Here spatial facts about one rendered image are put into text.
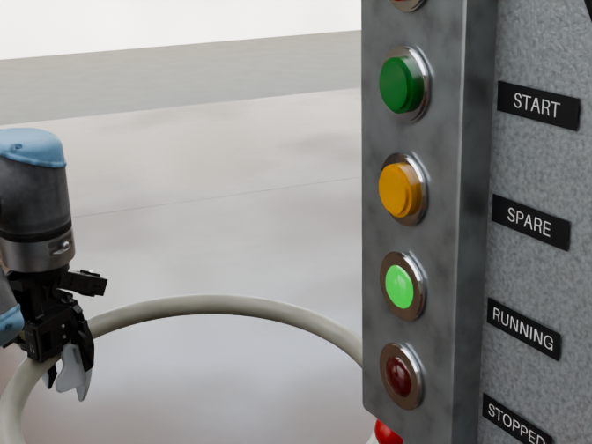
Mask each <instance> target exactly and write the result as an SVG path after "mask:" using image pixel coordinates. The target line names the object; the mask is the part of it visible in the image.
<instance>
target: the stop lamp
mask: <svg viewBox="0 0 592 444"><path fill-rule="evenodd" d="M385 377H386V380H387V383H388V385H389V387H390V389H391V390H392V391H393V392H394V393H395V394H396V395H397V396H400V397H402V398H404V397H407V396H408V395H409V394H410V392H411V378H410V375H409V372H408V370H407V367H406V366H405V364H404V363H403V362H402V361H401V360H400V359H399V358H398V357H396V356H391V357H389V358H388V360H387V362H386V366H385Z"/></svg>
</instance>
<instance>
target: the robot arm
mask: <svg viewBox="0 0 592 444"><path fill-rule="evenodd" d="M66 166H67V161H66V160H65V158H64V153H63V144H62V141H61V140H60V138H59V137H58V136H57V135H55V134H53V133H52V132H49V131H47V130H44V129H35V128H8V129H0V249H1V256H2V262H3V264H4V266H5V267H7V268H8V269H10V270H9V271H7V272H6V273H4V271H3V268H2V266H1V264H0V347H1V346H2V347H3V348H6V347H7V346H9V345H11V344H13V343H15V344H18V347H20V348H21V350H23V351H25V352H27V357H26V358H25V359H24V360H23V361H22V363H23V362H24V361H25V360H26V359H27V358H30V359H34V360H37V361H38V360H39V359H40V360H41V363H43V362H45V361H46V360H48V359H50V358H53V357H54V356H56V355H57V354H59V353H61V359H62V362H63V368H62V371H61V372H60V373H59V375H58V376H57V371H56V364H54V365H53V366H52V367H50V368H49V370H48V371H47V372H46V373H45V374H44V375H43V376H42V377H41V378H42V379H43V381H44V383H45V385H46V387H47V389H51V388H52V386H53V384H54V381H55V389H56V391H57V392H59V393H63V392H65V391H68V390H71V389H76V391H77V394H78V400H79V402H83V401H84V400H85V398H86V395H87V392H88V389H89V387H90V382H91V379H92V372H93V366H94V342H93V336H92V333H91V331H90V329H89V327H88V323H87V320H86V319H85V318H84V314H83V309H82V308H81V306H80V305H79V304H78V300H75V299H73V293H70V292H66V291H63V290H68V291H73V292H76V293H79V294H81V295H82V296H90V297H94V296H95V295H98V296H104V293H105V290H106V287H107V281H108V279H106V278H103V277H101V276H100V274H98V273H95V272H94V271H92V270H80V271H76V270H70V261H71V260H72V259H73V258H74V256H75V254H76V249H75V241H74V233H73V225H72V221H71V212H70V197H69V189H68V182H67V174H66ZM60 289H63V290H60ZM70 339H71V344H67V343H68V342H69V341H70ZM22 363H21V364H22ZM21 364H20V365H19V366H18V368H19V367H20V366H21ZM56 376H57V378H56Z"/></svg>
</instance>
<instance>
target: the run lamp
mask: <svg viewBox="0 0 592 444"><path fill-rule="evenodd" d="M385 283H386V289H387V293H388V296H389V297H390V299H391V300H392V301H393V302H394V304H395V305H396V306H398V307H400V308H407V307H408V306H409V305H410V304H411V301H412V287H411V281H410V279H409V277H408V275H407V274H406V272H405V271H404V270H403V269H402V268H401V267H399V266H397V265H393V266H391V267H390V268H389V269H388V272H387V275H386V282H385Z"/></svg>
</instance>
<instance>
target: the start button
mask: <svg viewBox="0 0 592 444"><path fill-rule="evenodd" d="M379 87H380V93H381V97H382V99H383V101H384V103H385V104H386V105H387V106H388V108H389V109H390V110H391V111H392V112H394V113H396V114H402V113H408V112H410V111H411V110H412V109H413V108H414V106H415V105H416V102H417V100H418V77H417V73H416V71H415V69H414V67H413V66H412V64H411V63H410V61H409V60H407V59H406V58H404V57H402V56H397V57H391V58H389V59H388V60H387V61H386V62H385V63H384V65H383V67H382V69H381V74H380V78H379Z"/></svg>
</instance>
